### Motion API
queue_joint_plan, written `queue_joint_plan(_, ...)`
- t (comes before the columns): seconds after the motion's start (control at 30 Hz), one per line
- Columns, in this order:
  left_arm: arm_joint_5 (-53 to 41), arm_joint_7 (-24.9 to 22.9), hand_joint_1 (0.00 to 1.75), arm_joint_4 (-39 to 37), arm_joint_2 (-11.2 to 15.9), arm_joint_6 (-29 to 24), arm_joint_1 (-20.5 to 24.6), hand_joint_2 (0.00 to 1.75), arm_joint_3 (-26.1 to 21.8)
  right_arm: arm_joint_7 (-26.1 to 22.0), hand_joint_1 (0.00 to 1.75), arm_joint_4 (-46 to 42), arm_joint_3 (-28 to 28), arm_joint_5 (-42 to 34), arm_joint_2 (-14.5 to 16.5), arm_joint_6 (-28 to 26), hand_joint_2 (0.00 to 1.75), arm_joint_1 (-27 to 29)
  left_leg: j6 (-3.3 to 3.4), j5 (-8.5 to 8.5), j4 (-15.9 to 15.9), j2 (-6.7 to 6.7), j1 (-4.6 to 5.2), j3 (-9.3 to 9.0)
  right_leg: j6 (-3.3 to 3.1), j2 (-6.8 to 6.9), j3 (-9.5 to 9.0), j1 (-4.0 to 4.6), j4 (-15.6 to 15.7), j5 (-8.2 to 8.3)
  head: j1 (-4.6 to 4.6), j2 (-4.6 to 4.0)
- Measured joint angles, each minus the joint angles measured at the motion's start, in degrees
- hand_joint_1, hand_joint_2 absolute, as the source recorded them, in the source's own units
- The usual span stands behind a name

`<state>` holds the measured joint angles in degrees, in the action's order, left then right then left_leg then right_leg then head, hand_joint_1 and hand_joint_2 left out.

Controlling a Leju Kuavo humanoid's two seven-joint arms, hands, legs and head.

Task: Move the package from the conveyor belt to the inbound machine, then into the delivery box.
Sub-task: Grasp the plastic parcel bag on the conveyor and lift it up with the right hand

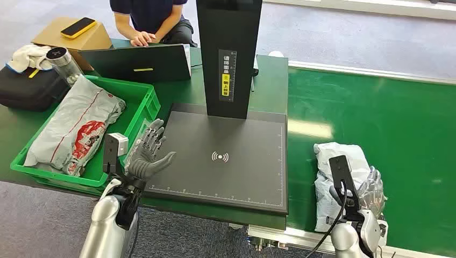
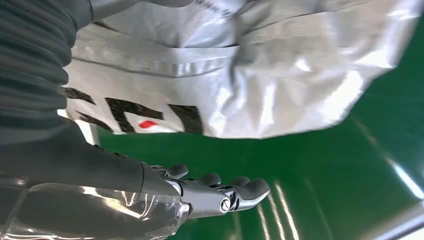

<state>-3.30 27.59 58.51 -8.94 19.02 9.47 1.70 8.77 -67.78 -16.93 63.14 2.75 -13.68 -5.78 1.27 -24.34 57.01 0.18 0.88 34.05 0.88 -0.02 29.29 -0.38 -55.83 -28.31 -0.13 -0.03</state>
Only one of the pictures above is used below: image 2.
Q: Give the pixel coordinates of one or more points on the green conveyor belt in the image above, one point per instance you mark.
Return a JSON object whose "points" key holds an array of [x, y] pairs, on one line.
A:
{"points": [[331, 172]]}

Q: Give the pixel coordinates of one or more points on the silver conveyor frame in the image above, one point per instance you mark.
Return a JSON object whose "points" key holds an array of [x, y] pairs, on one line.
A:
{"points": [[404, 225]]}

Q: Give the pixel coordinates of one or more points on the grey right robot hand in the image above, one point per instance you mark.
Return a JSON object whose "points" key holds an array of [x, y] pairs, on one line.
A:
{"points": [[82, 185]]}

